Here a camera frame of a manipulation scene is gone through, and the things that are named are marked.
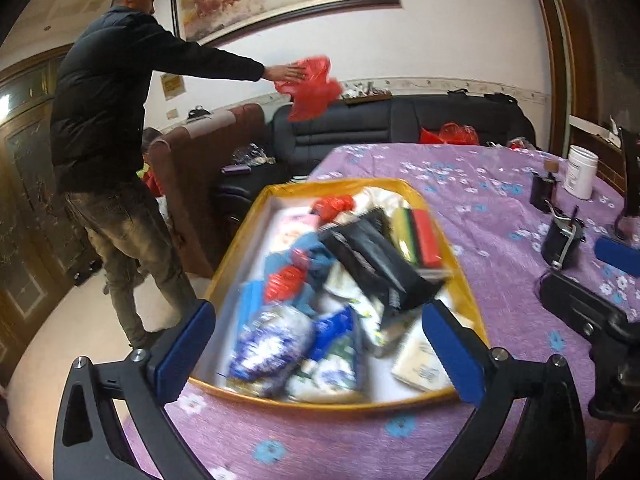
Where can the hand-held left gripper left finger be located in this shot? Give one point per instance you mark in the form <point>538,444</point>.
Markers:
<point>185,355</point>

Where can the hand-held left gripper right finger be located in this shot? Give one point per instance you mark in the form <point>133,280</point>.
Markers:
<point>452,355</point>

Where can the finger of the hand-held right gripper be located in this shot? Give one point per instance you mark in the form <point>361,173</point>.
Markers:
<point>620,256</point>

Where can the cream tissue pack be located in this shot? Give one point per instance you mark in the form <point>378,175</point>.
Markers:
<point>422,365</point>

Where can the blue and red striped pack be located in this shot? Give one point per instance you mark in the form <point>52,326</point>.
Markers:
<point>250,305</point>

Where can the blue and white plastic bag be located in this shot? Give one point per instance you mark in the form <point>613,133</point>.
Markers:
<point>272,345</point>

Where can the lemon print cloth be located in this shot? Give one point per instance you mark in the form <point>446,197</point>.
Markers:
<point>370,320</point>

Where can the black foil packet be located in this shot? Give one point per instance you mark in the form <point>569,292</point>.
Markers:
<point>380,270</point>

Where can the red and blue soft bundle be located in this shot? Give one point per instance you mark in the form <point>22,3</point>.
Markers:
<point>284,282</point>

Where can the multicoloured sponge pack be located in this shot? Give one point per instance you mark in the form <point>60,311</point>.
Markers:
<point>417,235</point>

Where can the blue knitted cloth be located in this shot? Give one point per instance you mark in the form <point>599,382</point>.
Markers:
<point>312,255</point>

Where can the pink tissue pack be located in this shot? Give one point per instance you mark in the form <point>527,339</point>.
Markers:
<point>295,230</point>

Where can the yellow-rimmed cardboard box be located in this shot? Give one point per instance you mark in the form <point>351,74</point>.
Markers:
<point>272,212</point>

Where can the white towel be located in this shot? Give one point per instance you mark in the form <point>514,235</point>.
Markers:
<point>372,200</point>

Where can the grey phone stand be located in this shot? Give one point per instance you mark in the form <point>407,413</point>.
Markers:
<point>627,225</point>

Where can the black smartphone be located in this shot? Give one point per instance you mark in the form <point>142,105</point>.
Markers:
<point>631,170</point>

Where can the white plastic jar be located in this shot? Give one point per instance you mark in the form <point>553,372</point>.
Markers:
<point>580,172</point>

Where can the purple floral tablecloth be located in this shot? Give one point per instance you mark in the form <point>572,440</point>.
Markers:
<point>500,200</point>

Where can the brown armchair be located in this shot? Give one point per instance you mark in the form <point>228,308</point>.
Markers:
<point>200,185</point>

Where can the purple case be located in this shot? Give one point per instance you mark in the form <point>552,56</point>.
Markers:
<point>236,169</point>

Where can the red plastic bag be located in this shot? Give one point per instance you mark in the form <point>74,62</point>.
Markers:
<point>450,134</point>
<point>312,87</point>

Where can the crinkled clear bag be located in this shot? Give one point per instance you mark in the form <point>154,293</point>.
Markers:
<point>255,155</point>

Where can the dark wooden door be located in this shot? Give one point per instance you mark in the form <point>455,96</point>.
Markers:
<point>25,200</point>

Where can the black sofa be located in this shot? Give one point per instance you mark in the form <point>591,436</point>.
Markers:
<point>375,130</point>

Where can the small black gadget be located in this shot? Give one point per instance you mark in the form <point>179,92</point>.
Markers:
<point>199,112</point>

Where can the wooden tray with trinkets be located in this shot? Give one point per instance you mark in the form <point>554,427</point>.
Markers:
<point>367,94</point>

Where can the yellow wall notice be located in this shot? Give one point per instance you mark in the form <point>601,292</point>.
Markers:
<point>173,85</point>

